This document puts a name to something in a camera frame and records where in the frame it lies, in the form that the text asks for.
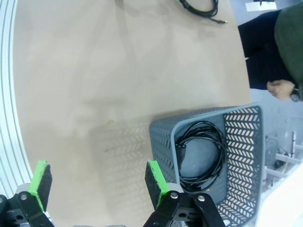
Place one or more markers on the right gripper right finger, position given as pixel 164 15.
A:
pixel 156 184

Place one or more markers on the black wristwatch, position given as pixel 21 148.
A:
pixel 295 95

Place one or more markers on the grey perforated plastic basket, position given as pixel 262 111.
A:
pixel 163 132

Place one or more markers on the person in green henley sweater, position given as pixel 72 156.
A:
pixel 291 42

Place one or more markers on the person's left hand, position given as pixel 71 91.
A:
pixel 281 89

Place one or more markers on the aluminium table edge rail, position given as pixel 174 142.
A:
pixel 9 94

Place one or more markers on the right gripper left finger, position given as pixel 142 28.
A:
pixel 39 184

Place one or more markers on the white side table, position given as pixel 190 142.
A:
pixel 291 201

